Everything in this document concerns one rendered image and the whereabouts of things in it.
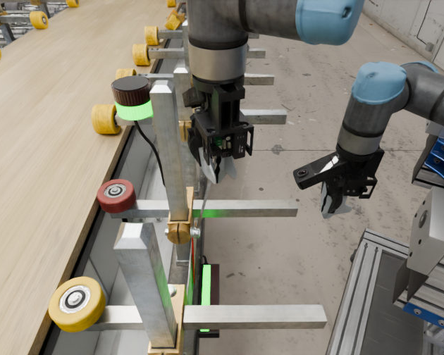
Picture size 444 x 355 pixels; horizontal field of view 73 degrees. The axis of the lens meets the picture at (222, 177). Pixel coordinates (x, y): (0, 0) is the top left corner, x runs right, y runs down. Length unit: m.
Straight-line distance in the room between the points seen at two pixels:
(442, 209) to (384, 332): 0.82
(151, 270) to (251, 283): 1.25
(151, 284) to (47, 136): 0.68
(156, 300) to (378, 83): 0.46
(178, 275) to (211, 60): 0.55
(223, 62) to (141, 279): 0.27
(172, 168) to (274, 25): 0.32
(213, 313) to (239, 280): 1.02
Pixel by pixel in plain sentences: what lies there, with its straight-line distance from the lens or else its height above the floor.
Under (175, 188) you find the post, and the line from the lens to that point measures 0.60.
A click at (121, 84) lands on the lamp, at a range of 0.51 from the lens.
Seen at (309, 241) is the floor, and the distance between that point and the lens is 1.78.
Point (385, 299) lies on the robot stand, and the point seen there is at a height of 0.21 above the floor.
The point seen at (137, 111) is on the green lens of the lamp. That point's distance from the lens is 0.50.
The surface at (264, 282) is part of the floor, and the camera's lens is 1.59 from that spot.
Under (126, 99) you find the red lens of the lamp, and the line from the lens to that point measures 0.49.
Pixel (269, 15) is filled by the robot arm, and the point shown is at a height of 1.29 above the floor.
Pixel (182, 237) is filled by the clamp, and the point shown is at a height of 0.85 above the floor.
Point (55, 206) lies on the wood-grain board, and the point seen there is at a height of 0.90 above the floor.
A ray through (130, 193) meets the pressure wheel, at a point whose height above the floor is 0.91.
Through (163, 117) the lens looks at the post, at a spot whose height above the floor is 1.12.
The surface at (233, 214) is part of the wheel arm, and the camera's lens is 0.71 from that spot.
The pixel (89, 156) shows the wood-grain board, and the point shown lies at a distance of 0.85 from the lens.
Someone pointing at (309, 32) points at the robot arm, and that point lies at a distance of 0.34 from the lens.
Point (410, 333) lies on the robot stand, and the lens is 1.43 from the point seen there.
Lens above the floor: 1.37
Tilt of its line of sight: 41 degrees down
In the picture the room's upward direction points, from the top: straight up
